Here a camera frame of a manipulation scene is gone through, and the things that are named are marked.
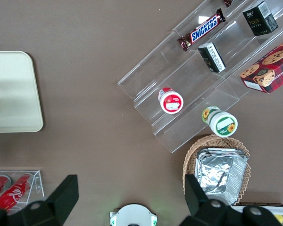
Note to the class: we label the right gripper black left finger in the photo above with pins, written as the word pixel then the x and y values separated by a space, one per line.
pixel 59 197

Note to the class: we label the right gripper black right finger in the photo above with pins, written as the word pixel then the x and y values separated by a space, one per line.
pixel 198 204

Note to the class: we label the light tan wicker basket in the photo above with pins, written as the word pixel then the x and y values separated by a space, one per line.
pixel 193 150

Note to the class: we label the beige plastic tray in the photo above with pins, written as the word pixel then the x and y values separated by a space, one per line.
pixel 14 94

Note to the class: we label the clear acrylic bottle rack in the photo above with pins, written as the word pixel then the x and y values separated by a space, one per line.
pixel 39 186

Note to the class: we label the aluminium foil container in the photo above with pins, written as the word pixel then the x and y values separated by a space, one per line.
pixel 221 171

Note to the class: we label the yellow snack packet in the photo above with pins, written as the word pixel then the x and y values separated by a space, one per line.
pixel 278 218

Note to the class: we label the green lidded yogurt cup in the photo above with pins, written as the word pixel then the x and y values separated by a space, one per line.
pixel 222 123

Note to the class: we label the red lidded yogurt cup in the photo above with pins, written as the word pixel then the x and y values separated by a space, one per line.
pixel 172 103

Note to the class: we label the clear acrylic stepped stand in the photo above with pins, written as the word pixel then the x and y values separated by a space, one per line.
pixel 155 70

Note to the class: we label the small black carton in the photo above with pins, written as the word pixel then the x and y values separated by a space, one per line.
pixel 212 57
pixel 259 20

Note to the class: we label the red plaid cookie box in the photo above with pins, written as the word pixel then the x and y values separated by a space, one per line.
pixel 271 68

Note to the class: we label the Snickers chocolate bar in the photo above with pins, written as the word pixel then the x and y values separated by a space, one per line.
pixel 228 2
pixel 202 30

